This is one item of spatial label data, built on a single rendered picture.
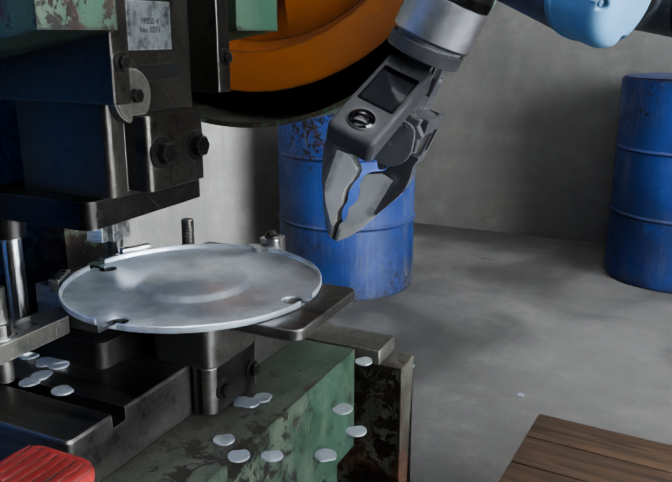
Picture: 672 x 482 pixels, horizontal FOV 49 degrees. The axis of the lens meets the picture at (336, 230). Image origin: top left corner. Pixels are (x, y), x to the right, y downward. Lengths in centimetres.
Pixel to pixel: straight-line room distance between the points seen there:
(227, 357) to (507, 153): 336
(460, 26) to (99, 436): 50
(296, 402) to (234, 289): 16
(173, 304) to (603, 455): 87
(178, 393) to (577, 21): 54
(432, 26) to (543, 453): 91
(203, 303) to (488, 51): 340
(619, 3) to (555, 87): 341
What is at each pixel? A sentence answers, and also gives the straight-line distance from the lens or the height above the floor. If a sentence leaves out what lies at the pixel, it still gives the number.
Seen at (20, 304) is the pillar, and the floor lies 76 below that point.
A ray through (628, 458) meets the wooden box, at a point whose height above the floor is 35.
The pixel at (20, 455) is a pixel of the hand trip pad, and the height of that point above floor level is 76.
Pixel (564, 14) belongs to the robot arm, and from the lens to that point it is 61.
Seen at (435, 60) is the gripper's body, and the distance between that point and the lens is 68.
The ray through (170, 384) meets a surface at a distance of 83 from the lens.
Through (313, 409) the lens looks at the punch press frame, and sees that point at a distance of 93.
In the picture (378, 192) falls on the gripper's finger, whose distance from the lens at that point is 72.
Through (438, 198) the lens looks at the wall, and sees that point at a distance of 425.
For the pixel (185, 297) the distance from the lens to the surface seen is 81.
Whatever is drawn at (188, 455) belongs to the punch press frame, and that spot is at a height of 65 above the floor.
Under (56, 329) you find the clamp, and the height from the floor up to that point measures 75.
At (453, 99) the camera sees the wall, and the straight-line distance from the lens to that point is 415.
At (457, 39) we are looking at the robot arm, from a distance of 68.
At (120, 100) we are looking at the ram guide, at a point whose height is 99.
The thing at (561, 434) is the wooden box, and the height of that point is 35.
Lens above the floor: 106
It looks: 15 degrees down
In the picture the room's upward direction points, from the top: straight up
